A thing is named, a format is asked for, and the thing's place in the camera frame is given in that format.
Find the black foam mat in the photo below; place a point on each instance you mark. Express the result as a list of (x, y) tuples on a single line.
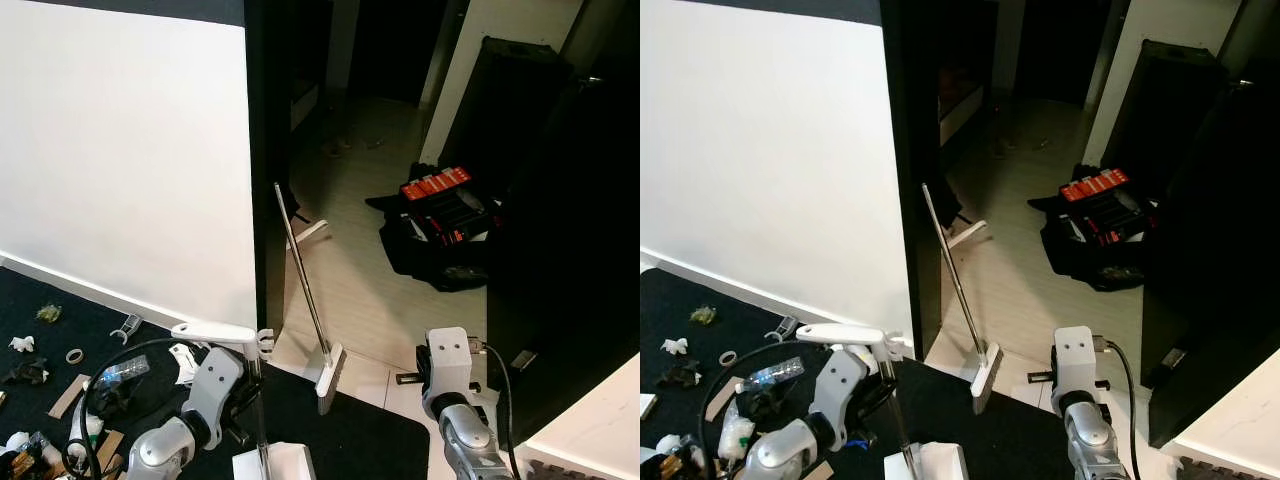
[(1205, 472), (550, 472)]

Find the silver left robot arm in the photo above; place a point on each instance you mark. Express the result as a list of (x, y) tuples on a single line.
[(160, 450), (785, 452)]

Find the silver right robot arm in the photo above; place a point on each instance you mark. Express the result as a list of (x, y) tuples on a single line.
[(470, 450), (1090, 450)]

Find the large black cabinet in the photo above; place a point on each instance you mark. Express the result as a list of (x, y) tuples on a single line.
[(1220, 300), (570, 300)]

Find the white crumpled tissue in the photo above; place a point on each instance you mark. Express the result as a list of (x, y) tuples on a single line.
[(673, 347), (22, 344)]

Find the tall black ribbed cabinet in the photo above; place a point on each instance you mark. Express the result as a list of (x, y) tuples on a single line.
[(510, 110), (1165, 110)]

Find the white plastic piece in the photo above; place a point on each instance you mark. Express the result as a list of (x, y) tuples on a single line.
[(315, 232), (970, 233)]

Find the open black red tool bag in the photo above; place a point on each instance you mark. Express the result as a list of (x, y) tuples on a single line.
[(430, 255), (1085, 255)]

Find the beige tape roll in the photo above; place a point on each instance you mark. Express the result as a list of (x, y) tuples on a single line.
[(721, 358), (68, 356)]

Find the brown cardboard piece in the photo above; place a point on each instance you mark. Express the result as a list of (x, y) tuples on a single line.
[(108, 450)]

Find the black door frame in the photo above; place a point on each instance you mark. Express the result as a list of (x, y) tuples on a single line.
[(905, 150), (268, 150)]

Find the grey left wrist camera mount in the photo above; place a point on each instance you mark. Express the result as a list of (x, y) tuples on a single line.
[(840, 385), (215, 385)]

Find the brown cardboard strip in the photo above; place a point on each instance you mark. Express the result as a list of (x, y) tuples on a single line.
[(68, 397), (722, 400)]

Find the grey broom with metal pole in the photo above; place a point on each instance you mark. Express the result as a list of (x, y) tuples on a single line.
[(986, 380), (328, 380)]

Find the black crumpled plastic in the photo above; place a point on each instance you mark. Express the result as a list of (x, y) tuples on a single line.
[(28, 372), (680, 374)]

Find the white grey plastic clip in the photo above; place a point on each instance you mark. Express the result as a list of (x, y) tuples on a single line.
[(786, 324), (132, 322)]

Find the clear water bottle blue label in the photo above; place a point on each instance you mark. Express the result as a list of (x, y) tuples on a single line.
[(125, 372), (778, 377)]

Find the green crumpled wrapper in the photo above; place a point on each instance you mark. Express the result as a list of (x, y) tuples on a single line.
[(48, 314), (702, 315)]

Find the clear bag of white filling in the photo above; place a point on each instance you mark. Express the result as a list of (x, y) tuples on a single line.
[(738, 435), (88, 425)]

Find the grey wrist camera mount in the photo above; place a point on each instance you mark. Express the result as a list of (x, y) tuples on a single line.
[(840, 385), (215, 385), (455, 365), (1078, 360)]

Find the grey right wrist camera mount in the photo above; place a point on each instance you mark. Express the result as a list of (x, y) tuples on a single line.
[(1078, 360), (455, 365)]

